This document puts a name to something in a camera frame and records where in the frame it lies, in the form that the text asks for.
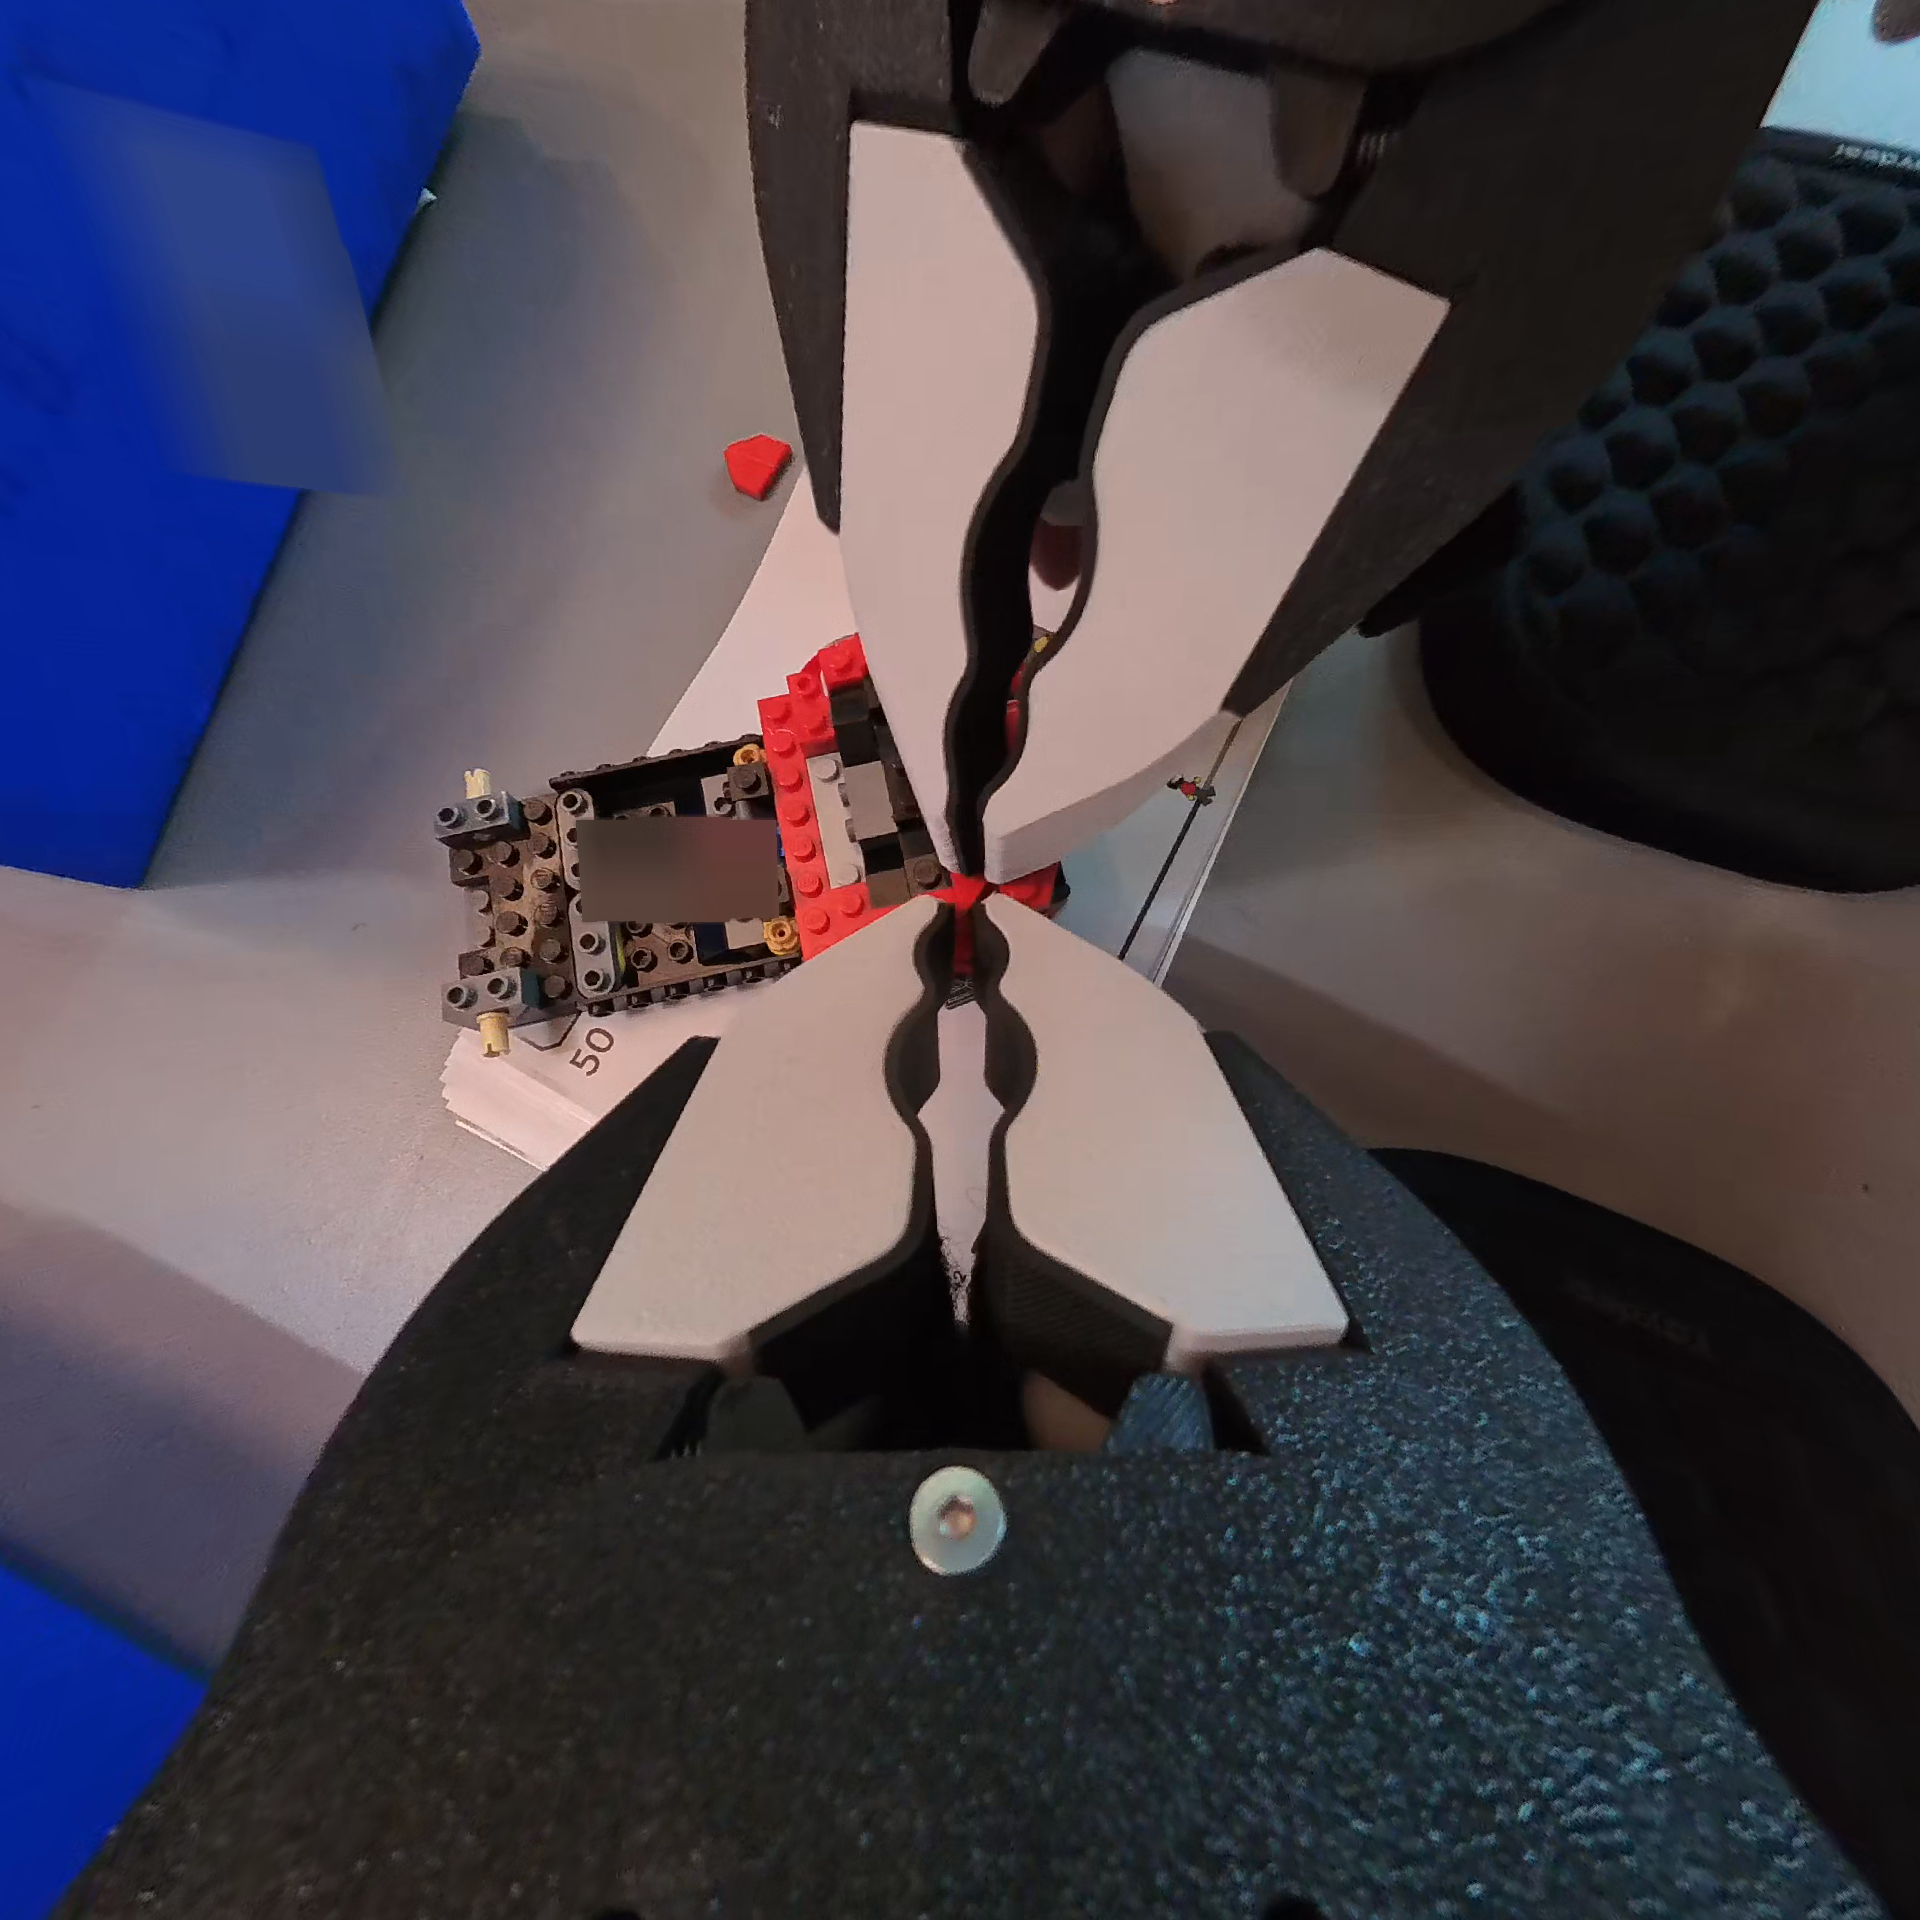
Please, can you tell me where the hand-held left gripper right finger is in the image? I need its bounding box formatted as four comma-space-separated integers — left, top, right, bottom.
956, 895, 1345, 1382

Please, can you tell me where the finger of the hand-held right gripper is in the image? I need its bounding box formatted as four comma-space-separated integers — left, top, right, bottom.
839, 115, 1043, 865
966, 247, 1465, 874

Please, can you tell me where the blue plastic bin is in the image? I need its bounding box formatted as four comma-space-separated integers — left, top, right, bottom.
0, 1546, 213, 1920
0, 0, 481, 886

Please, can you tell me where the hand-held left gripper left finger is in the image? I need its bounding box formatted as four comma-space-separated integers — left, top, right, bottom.
571, 895, 963, 1382

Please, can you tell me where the red and black lego car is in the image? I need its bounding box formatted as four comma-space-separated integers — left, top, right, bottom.
436, 630, 1067, 1037

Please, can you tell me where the lego instruction booklet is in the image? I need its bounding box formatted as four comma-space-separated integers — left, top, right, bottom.
445, 450, 1297, 1177

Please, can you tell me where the black quilted pad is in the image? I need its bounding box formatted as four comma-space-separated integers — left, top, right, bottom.
1427, 150, 1920, 893
1367, 1150, 1920, 1920

